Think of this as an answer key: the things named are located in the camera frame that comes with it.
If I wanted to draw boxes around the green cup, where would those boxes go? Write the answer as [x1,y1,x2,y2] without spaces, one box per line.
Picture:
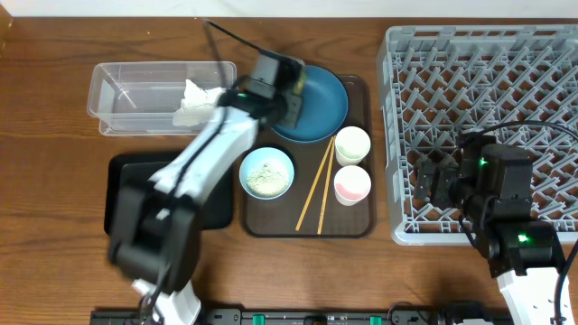
[334,126,371,166]

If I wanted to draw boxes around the left wooden chopstick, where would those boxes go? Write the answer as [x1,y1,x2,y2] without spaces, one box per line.
[295,135,335,231]

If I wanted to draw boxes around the wooden chopstick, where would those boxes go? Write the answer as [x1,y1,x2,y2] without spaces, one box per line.
[317,135,336,236]
[295,135,335,231]

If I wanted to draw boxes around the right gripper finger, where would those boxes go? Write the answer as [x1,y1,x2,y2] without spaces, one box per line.
[414,155,436,200]
[437,154,459,170]

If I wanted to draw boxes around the food crumbs in bowl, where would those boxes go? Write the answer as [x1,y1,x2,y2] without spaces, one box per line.
[247,165,289,198]

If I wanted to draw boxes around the pink cup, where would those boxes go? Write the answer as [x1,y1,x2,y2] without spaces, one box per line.
[333,165,371,206]

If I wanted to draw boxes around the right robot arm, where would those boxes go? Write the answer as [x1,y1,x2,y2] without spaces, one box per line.
[415,133,577,324]

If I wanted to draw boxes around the clear plastic bin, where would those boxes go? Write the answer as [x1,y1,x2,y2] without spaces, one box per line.
[87,61,237,136]

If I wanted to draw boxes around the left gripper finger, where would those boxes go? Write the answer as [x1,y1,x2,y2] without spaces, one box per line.
[287,58,305,93]
[279,93,303,129]

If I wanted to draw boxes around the grey dishwasher rack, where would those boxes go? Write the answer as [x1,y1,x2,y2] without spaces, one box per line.
[377,24,577,246]

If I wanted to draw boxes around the black bin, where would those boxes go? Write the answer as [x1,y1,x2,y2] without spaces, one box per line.
[104,151,234,235]

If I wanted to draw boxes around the light blue bowl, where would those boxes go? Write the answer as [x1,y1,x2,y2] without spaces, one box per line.
[239,147,294,200]

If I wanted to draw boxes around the yellow snack wrapper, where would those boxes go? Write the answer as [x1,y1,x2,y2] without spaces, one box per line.
[294,71,306,95]

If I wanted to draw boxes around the white napkin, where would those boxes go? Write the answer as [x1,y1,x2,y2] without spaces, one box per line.
[172,79,225,126]

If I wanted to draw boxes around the right wooden chopstick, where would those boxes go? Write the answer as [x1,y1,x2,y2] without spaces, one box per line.
[317,135,336,236]

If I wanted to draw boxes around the dark blue plate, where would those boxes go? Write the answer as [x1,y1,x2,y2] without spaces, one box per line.
[273,65,349,143]

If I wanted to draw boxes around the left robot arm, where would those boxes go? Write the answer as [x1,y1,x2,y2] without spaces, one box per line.
[107,53,305,324]

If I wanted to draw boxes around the brown serving tray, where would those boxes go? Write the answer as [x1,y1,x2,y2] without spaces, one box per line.
[240,74,378,239]

